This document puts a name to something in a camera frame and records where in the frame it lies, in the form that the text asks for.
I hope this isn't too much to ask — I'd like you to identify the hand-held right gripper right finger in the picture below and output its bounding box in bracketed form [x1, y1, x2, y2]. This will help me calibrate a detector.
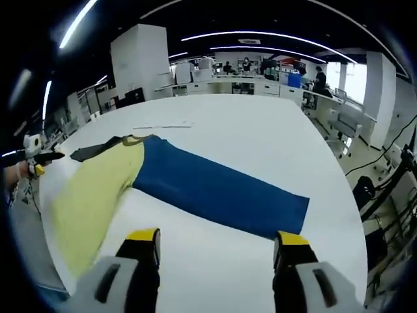
[272, 230, 358, 313]

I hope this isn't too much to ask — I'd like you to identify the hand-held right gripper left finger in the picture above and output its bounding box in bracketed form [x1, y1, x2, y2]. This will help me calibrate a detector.
[70, 227, 162, 313]

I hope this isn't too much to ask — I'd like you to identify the yellow blue black garment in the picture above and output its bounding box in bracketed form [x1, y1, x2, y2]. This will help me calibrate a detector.
[51, 134, 311, 278]

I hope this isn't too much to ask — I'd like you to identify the person's left hand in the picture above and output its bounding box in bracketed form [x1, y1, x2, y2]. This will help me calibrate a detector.
[14, 160, 33, 179]

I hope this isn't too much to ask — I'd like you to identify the black monitor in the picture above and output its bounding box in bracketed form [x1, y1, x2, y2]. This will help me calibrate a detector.
[115, 87, 146, 110]

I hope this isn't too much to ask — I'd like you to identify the long white ceiling light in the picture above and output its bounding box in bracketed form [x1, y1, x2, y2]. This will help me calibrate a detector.
[58, 0, 99, 50]

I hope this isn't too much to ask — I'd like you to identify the wide white column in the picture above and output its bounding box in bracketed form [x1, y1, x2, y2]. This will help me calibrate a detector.
[110, 23, 173, 99]

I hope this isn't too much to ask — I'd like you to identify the grey office chair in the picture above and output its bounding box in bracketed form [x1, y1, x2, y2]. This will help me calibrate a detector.
[326, 108, 364, 158]

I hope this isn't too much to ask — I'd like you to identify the narrow white column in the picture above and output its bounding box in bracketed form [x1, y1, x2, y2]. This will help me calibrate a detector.
[362, 50, 399, 151]

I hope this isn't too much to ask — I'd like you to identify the thin black cable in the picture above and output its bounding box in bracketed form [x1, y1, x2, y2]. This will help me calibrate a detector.
[28, 177, 42, 216]

